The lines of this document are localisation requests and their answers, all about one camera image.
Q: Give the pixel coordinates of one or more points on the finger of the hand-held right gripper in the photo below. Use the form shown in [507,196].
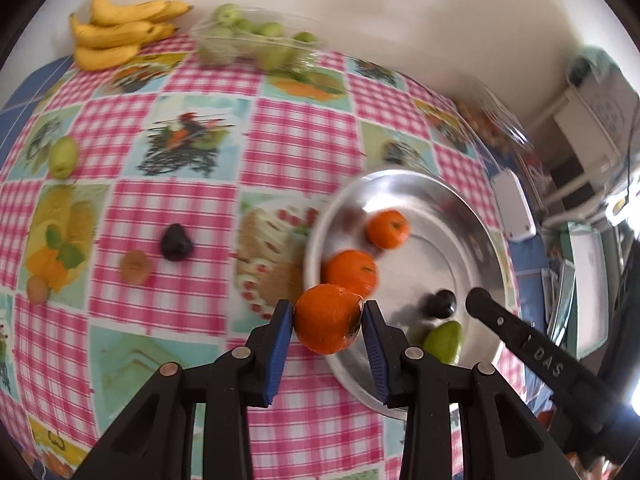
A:
[482,305]

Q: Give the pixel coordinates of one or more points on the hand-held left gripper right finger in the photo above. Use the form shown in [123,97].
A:
[375,355]

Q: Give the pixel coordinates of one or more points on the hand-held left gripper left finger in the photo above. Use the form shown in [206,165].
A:
[280,350]

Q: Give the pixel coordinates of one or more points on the dark purple plum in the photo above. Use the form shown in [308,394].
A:
[442,304]
[175,242]

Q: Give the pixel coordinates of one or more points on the elongated green jujube with stem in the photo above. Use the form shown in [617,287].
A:
[442,341]

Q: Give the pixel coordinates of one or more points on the tangerine with long stem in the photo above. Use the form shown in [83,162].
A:
[327,317]

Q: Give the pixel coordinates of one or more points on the round metal plate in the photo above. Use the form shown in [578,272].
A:
[450,240]

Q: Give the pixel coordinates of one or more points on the stemless tangerine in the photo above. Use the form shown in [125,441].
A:
[350,272]

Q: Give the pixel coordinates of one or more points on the tangerine with short stem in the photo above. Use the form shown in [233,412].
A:
[387,228]

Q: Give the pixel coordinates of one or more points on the brown longan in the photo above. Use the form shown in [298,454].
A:
[136,267]
[37,289]

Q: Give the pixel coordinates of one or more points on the round green jujube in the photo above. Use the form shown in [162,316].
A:
[62,156]

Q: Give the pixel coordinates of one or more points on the white plastic device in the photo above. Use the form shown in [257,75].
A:
[512,205]

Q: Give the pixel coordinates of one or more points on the clear container of nuts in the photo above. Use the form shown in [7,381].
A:
[492,120]

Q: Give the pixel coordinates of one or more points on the group of small green jujubes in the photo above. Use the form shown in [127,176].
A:
[227,14]

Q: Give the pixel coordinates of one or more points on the yellow banana bunch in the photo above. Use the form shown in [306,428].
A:
[115,35]

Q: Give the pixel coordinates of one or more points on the white furniture frame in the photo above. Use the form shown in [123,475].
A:
[590,125]

